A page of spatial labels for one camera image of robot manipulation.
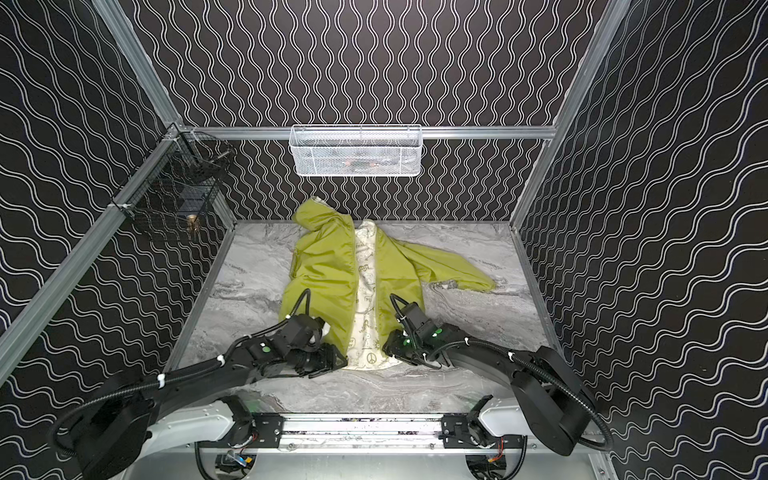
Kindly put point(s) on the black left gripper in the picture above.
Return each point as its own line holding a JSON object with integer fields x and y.
{"x": 324, "y": 358}

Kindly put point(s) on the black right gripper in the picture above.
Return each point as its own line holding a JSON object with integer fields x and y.
{"x": 398, "y": 344}

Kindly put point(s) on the lime green printed jacket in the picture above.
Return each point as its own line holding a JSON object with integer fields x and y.
{"x": 352, "y": 269}

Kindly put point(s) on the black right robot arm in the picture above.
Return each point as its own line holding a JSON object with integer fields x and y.
{"x": 549, "y": 401}

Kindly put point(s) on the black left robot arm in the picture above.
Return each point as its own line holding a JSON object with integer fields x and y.
{"x": 107, "y": 433}

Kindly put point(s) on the small brass bell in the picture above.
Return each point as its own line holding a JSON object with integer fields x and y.
{"x": 193, "y": 224}

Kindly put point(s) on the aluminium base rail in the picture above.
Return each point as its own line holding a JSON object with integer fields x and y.
{"x": 364, "y": 433}

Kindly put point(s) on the white wire mesh basket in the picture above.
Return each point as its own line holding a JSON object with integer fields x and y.
{"x": 357, "y": 150}

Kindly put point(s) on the black wire basket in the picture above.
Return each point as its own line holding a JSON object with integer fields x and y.
{"x": 186, "y": 180}

